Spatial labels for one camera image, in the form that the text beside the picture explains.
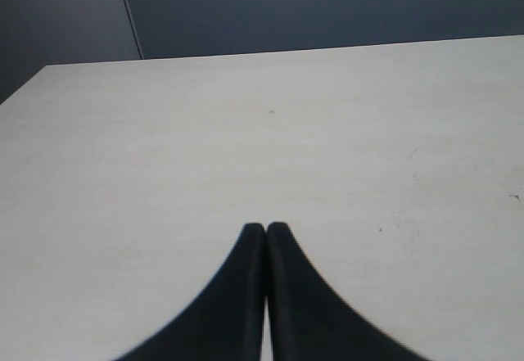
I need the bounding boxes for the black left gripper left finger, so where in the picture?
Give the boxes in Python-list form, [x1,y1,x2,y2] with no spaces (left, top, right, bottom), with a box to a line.
[120,223,266,361]

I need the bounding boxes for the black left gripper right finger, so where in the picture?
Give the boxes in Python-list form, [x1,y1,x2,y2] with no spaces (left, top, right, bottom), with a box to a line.
[266,222,425,360]

